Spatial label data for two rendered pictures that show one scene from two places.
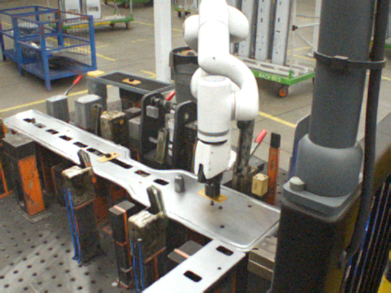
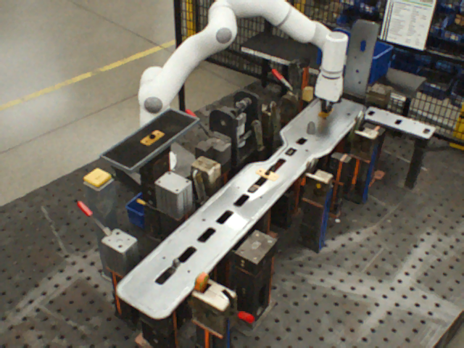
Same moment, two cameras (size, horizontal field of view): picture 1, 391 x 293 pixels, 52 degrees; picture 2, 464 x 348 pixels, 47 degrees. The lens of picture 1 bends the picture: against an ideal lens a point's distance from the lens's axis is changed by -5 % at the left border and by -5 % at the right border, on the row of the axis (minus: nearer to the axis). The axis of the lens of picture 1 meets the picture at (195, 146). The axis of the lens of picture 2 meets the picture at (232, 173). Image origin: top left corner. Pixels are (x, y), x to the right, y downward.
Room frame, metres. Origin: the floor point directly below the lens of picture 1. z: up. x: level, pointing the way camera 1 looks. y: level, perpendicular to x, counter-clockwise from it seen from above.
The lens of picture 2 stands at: (1.63, 1.81, 2.22)
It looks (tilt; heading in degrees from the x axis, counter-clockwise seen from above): 38 degrees down; 263
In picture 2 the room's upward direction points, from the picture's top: 1 degrees clockwise
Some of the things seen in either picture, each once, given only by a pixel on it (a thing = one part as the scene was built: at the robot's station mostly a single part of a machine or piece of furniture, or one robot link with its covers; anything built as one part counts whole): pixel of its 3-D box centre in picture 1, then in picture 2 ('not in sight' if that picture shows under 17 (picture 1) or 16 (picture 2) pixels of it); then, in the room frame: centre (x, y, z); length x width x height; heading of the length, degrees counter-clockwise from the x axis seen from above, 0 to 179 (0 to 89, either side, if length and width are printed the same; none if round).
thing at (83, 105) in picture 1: (92, 143); (176, 227); (1.66, 0.45, 0.90); 0.13 x 0.10 x 0.41; 140
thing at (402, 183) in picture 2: not in sight; (416, 161); (0.63, 0.08, 0.84); 0.11 x 0.06 x 0.29; 140
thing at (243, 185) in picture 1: (242, 215); (288, 130); (1.14, -0.15, 0.88); 0.07 x 0.06 x 0.35; 140
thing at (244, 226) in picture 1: (103, 157); (266, 179); (1.33, 0.33, 1.00); 1.38 x 0.22 x 0.02; 50
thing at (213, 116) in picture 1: (215, 103); (334, 51); (1.02, -0.05, 1.30); 0.09 x 0.08 x 0.13; 88
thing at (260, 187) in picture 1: (256, 227); (304, 123); (1.06, -0.19, 0.88); 0.04 x 0.04 x 0.36; 50
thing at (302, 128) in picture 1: (298, 183); (359, 59); (0.84, -0.24, 1.17); 0.12 x 0.01 x 0.34; 140
